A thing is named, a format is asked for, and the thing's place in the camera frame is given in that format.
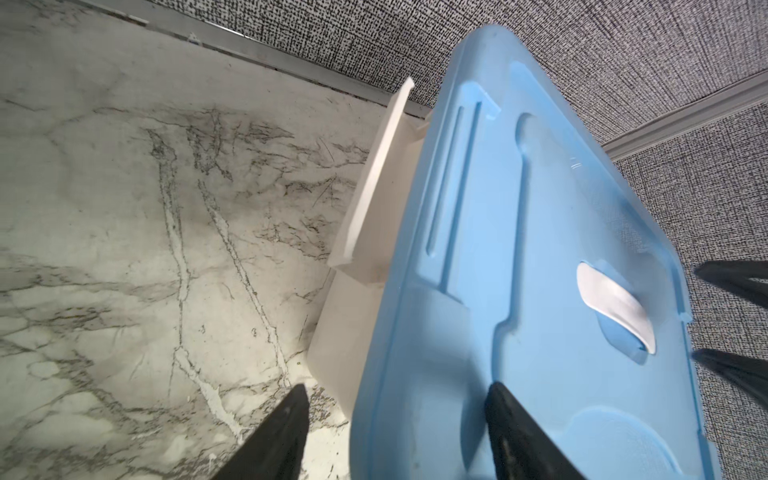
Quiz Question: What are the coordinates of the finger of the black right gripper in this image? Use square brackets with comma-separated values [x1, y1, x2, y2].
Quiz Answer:
[694, 260, 767, 309]
[691, 349, 768, 410]

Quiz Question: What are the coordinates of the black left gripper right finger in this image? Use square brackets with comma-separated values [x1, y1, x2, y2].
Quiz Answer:
[484, 382, 585, 480]

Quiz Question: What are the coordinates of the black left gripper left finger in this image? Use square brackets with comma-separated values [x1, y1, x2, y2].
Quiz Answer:
[213, 384, 310, 480]

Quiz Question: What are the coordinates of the white plastic storage bin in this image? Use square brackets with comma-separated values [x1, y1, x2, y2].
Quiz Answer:
[307, 78, 429, 419]

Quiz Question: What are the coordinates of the blue plastic bin lid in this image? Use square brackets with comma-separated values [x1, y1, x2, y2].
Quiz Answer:
[349, 25, 721, 479]

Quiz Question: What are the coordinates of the aluminium enclosure frame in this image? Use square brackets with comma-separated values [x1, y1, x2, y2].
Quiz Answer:
[97, 1, 767, 159]

